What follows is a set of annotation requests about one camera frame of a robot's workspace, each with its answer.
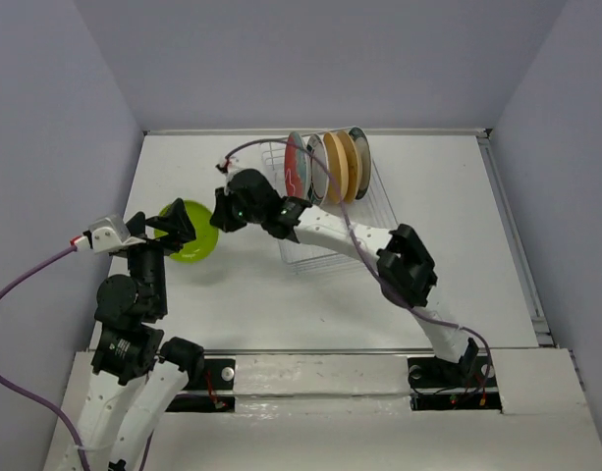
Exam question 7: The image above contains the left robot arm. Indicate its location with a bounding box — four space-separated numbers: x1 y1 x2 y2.
59 198 203 470

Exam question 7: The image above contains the dark green lettered plate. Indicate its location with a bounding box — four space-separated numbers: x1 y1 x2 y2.
349 127 372 200

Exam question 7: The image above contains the teal and red plate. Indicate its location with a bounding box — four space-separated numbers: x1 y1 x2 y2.
284 131 310 199

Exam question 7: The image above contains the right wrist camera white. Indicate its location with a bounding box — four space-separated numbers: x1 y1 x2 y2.
215 155 246 184

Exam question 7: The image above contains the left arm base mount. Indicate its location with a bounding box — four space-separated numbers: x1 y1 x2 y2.
166 357 236 413

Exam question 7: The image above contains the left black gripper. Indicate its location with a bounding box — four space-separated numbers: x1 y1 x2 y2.
128 195 197 314

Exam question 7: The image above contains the beige bird pattern plate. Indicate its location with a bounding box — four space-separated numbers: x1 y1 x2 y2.
337 131 362 203

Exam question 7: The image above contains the lime green plate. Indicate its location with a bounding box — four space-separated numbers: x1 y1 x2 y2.
169 199 219 264

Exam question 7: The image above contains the white plate green red rim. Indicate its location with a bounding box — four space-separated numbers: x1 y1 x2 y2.
306 133 329 206

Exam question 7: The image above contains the plain yellow plate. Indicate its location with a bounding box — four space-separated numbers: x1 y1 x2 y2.
323 130 354 203

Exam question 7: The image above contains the white wire dish rack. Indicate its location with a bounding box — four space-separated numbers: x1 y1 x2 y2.
279 165 398 273

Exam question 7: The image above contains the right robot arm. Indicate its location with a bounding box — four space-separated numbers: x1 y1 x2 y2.
210 168 487 385

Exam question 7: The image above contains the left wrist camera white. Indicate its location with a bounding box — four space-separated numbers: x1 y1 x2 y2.
70 215 145 254

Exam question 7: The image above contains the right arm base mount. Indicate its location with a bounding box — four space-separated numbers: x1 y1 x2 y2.
408 356 502 412

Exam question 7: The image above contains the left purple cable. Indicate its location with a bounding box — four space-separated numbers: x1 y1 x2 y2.
0 244 154 471

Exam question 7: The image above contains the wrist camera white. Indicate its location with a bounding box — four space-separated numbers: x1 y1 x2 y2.
215 155 246 184
70 215 145 254

